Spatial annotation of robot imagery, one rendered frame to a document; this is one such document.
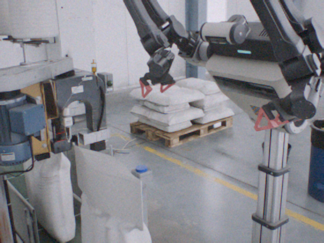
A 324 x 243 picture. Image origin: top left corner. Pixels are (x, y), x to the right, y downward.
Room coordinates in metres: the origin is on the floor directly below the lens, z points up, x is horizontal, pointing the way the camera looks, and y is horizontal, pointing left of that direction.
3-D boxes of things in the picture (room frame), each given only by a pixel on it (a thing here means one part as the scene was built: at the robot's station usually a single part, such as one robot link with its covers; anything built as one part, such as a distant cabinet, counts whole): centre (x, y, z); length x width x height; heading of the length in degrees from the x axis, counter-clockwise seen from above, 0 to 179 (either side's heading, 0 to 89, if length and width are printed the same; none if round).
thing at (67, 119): (1.50, 0.41, 1.14); 0.05 x 0.04 x 0.16; 129
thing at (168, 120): (4.43, -0.19, 0.32); 0.66 x 0.43 x 0.15; 131
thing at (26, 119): (1.22, 0.47, 1.25); 0.10 x 0.08 x 0.12; 154
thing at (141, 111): (4.73, 0.06, 0.32); 0.67 x 0.42 x 0.14; 133
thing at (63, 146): (1.53, 0.47, 1.04); 0.08 x 0.06 x 0.05; 129
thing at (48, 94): (1.58, 0.54, 1.26); 0.22 x 0.05 x 0.16; 39
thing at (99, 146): (1.67, 0.31, 0.98); 0.09 x 0.05 x 0.05; 129
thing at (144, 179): (1.67, 0.11, 0.81); 0.08 x 0.08 x 0.06; 39
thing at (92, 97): (1.71, 0.45, 1.21); 0.30 x 0.25 x 0.30; 39
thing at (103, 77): (1.71, 0.27, 1.29); 0.08 x 0.05 x 0.09; 39
